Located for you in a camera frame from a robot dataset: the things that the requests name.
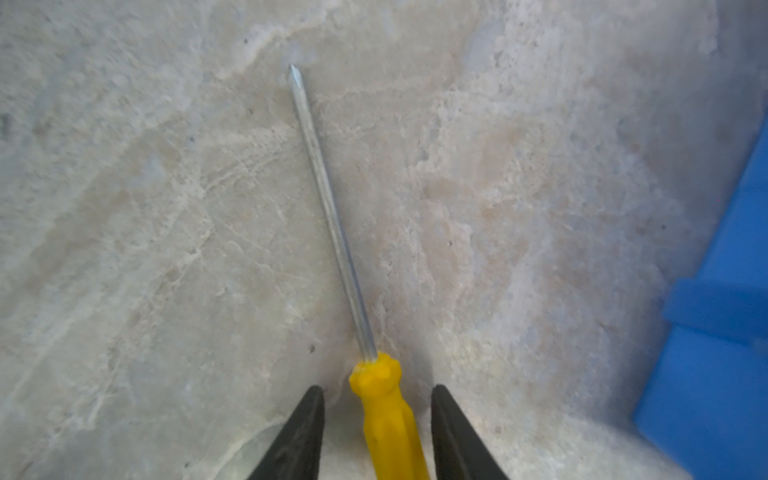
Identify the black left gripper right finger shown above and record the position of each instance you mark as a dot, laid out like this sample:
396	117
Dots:
459	453

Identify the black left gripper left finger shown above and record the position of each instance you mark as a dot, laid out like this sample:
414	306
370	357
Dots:
296	451

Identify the yellow handled screwdriver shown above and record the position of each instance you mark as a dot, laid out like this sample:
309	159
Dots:
389	424

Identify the blue plastic bin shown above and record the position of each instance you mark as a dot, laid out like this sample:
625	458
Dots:
705	405

